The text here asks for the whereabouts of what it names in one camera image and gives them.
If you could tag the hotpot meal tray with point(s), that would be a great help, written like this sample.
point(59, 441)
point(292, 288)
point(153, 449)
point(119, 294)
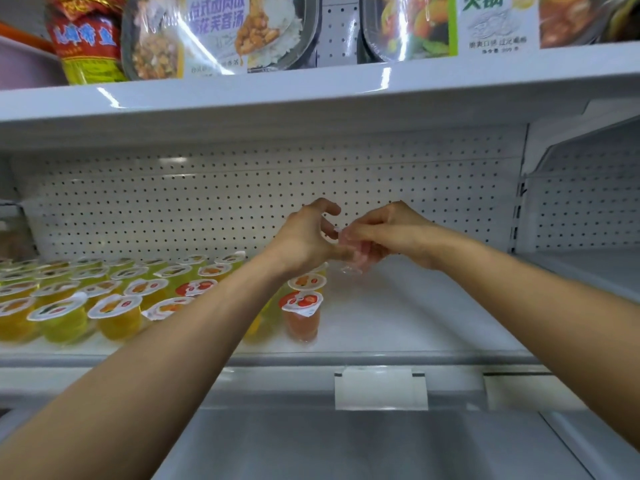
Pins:
point(450, 22)

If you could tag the grey bottom shelf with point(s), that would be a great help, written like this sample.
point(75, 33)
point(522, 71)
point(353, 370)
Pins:
point(380, 444)

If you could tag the white shelf with jelly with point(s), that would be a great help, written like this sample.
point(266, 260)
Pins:
point(400, 319)

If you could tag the rows of yellow jelly cups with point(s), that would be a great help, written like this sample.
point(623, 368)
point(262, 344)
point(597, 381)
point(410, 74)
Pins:
point(75, 304)

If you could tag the person's right fingers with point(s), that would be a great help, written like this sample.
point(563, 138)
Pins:
point(365, 227)

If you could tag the white side shelf unit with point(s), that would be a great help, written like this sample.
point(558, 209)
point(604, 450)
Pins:
point(585, 209)

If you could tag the person's left forearm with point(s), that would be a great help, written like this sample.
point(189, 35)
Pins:
point(150, 364)

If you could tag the person's right forearm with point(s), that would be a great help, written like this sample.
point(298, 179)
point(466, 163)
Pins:
point(545, 304)

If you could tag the person's right hand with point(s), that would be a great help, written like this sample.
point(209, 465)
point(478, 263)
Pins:
point(400, 234)

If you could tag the clear pink jelly cup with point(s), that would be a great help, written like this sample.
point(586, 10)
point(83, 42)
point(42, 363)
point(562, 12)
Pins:
point(367, 257)

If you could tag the white price tag holder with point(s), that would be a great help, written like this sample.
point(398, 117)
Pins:
point(380, 389)

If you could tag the person's left hand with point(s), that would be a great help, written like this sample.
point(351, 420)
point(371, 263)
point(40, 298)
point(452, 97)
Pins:
point(300, 239)

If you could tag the rice meal tray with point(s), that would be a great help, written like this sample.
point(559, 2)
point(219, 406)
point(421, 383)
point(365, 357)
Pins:
point(220, 29)

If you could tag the red jelly cup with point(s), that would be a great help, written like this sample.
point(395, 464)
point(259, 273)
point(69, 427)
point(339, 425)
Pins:
point(301, 317)

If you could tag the pink box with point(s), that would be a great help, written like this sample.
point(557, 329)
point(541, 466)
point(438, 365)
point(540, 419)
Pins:
point(27, 64)

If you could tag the person's left thumb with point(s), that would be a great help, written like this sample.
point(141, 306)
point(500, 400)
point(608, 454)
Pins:
point(340, 252)

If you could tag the white perforated back panel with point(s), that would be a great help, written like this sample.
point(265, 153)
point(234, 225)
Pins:
point(200, 194)

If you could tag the white metal shelf board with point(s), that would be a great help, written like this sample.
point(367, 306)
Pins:
point(320, 94)

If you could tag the red and yellow snack packet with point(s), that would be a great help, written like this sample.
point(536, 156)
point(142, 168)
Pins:
point(87, 42)

